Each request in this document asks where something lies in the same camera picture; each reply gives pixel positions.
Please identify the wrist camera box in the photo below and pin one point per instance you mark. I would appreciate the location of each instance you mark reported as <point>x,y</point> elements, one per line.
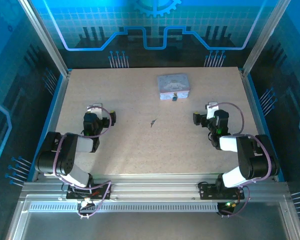
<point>211,110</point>
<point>95,108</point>

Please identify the aluminium front rail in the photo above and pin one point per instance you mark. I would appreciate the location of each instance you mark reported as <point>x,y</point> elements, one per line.
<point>155,186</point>

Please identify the small dark key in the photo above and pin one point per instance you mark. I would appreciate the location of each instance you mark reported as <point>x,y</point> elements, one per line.
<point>153,122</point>

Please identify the blue table edge strip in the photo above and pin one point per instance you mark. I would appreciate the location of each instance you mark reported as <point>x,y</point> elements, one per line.
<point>48,125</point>

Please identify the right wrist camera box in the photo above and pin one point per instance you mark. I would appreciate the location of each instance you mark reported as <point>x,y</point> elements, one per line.
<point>211,110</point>

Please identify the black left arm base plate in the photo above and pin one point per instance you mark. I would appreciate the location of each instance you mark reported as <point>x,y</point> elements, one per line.
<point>102,193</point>

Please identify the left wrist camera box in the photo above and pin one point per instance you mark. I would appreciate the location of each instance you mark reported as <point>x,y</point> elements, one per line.
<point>95,108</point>

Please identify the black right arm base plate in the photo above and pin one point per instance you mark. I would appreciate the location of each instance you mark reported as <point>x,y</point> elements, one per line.
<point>207,191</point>

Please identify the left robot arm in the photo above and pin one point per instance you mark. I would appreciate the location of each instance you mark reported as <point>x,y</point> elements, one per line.
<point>67,155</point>

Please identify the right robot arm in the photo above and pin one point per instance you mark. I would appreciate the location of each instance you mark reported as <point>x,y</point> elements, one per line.
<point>247,155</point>

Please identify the aluminium frame post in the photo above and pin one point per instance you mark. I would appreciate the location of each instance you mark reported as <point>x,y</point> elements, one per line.
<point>265,35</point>
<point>45,37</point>

